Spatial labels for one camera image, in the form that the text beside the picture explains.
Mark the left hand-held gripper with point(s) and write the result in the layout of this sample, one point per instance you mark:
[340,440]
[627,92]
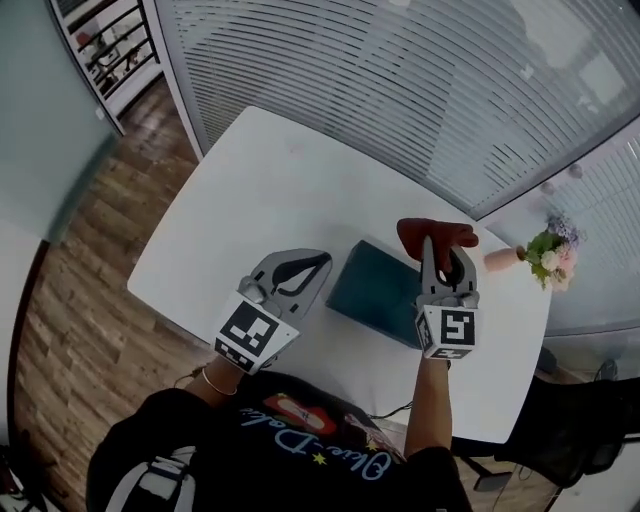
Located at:
[255,330]

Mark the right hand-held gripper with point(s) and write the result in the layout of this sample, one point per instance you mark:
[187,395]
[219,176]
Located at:
[450,330]

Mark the reddish brown cloth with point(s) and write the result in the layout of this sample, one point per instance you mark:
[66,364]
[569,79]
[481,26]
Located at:
[415,232]

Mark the dark teal box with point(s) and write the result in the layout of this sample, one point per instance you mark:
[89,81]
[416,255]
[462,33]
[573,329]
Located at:
[375,290]

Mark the person's left forearm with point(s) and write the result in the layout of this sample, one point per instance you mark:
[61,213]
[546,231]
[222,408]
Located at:
[212,382]

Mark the person's right forearm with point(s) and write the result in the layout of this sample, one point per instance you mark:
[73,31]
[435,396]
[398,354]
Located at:
[429,405]

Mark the pink vase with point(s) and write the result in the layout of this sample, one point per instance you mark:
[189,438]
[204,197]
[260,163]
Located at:
[502,259]

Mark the round metal door knob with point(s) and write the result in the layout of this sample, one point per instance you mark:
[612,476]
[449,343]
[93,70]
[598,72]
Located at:
[576,171]

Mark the person's black printed t-shirt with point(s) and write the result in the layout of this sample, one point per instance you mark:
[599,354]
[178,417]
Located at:
[280,450]

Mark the black office chair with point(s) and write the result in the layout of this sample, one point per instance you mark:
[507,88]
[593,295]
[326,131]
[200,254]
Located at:
[565,430]

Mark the frosted glass door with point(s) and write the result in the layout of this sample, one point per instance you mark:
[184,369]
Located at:
[45,125]

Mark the black metal railing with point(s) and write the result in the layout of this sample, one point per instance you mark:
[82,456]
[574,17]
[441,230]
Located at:
[115,45]

